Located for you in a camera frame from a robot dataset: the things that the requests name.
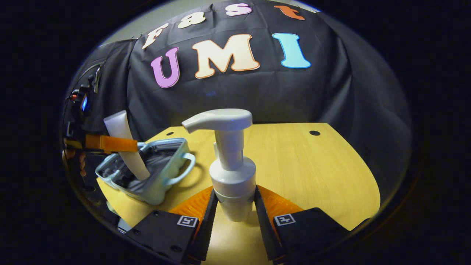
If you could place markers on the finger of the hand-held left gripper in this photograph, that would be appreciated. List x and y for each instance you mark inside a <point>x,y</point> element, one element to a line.
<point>110,143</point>

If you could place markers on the white squeeze tube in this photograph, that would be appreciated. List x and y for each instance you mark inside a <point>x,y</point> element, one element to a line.
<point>127,147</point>

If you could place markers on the white pump bottle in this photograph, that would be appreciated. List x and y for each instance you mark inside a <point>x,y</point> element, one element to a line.
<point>232,169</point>

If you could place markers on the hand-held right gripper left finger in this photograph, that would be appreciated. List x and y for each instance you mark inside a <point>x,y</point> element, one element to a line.
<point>165,232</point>

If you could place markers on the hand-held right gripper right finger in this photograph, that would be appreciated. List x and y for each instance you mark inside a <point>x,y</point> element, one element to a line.
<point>309,232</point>

